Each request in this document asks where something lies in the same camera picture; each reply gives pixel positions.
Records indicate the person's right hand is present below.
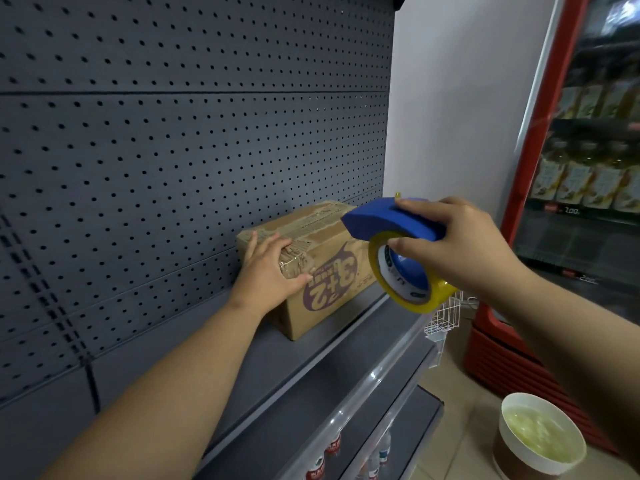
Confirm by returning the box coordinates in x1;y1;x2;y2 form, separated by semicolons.
387;196;532;301

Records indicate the person's left hand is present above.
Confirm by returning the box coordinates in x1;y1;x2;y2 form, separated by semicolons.
227;231;314;321

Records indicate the taped brown cardboard box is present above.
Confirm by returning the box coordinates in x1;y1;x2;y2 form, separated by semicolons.
236;201;379;341

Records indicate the blue tape dispenser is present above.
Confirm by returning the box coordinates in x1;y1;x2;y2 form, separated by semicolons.
341;196;448;295

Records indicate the yellow packing tape roll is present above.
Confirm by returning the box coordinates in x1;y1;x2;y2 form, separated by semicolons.
368;231;459;315

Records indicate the person's left forearm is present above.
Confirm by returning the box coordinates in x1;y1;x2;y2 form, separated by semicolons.
42;300;264;480

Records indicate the person's right forearm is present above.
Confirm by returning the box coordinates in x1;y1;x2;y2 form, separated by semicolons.
479;257;640;470

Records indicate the grey metal shelf board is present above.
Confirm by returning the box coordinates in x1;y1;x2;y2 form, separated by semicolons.
340;385;446;480
192;281;397;478

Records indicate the grey shelf with clear strip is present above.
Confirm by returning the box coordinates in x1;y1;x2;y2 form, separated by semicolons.
197;295;437;480

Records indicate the red glass-door drinks fridge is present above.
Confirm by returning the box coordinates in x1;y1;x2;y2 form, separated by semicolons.
464;0;640;458

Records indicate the yellow drink bottle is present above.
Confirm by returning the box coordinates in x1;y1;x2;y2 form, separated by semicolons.
577;81;605;119
556;142;597;205
600;77;640;120
614;145;640;214
582;144;628;210
556;84;582;120
530;140;570;201

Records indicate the grey pegboard back panel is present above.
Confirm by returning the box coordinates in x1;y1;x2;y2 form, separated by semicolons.
0;0;397;480

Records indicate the white bucket with yellow liquid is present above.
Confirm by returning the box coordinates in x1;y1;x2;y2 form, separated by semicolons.
492;393;587;480

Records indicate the white wire basket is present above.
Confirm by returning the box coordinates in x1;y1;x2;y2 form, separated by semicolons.
424;291;465;343

